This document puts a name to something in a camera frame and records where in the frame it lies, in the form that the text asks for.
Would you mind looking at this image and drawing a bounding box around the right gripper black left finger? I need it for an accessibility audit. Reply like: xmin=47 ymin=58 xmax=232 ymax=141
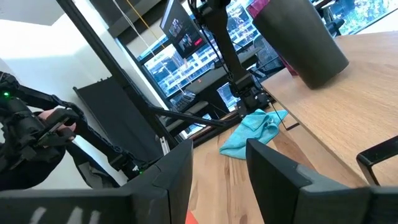
xmin=0 ymin=138 xmax=194 ymax=224

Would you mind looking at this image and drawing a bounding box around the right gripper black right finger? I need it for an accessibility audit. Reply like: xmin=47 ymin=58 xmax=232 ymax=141
xmin=245 ymin=138 xmax=398 ymax=224

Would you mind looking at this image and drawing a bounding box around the orange cup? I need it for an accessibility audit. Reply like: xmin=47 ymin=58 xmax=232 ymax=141
xmin=185 ymin=210 xmax=199 ymax=224

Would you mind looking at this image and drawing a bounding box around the dark brown cup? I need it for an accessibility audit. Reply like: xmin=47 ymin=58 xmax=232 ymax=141
xmin=251 ymin=0 xmax=349 ymax=90

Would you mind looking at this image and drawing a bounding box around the person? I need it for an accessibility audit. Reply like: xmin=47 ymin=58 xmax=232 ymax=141
xmin=0 ymin=142 xmax=121 ymax=191

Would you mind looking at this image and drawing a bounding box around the teal cloth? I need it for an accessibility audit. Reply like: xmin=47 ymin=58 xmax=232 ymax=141
xmin=219 ymin=108 xmax=289 ymax=160

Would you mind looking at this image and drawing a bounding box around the black flat panel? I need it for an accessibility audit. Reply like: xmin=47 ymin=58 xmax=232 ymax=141
xmin=73 ymin=76 xmax=164 ymax=162

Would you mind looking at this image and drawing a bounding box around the person's hand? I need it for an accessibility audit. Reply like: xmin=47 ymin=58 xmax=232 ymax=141
xmin=37 ymin=108 xmax=77 ymax=133

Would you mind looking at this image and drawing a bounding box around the black keyboard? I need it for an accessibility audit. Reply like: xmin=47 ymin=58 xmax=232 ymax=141
xmin=170 ymin=92 xmax=197 ymax=112

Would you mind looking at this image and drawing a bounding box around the black tilted monitor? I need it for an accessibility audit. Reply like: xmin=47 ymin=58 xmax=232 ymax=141
xmin=160 ymin=0 xmax=208 ymax=60

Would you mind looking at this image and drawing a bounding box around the silver aluminium rail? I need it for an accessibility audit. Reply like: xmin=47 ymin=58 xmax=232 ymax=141
xmin=159 ymin=136 xmax=171 ymax=156

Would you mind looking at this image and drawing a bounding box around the black aluminium station frame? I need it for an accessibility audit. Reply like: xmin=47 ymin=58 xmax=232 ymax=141
xmin=55 ymin=0 xmax=229 ymax=147

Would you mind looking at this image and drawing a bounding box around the white cord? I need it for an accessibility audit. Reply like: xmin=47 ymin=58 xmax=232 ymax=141
xmin=111 ymin=0 xmax=187 ymax=94

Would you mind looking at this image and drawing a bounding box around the yellow cord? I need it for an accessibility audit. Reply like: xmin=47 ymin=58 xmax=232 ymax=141
xmin=126 ymin=0 xmax=165 ymax=48

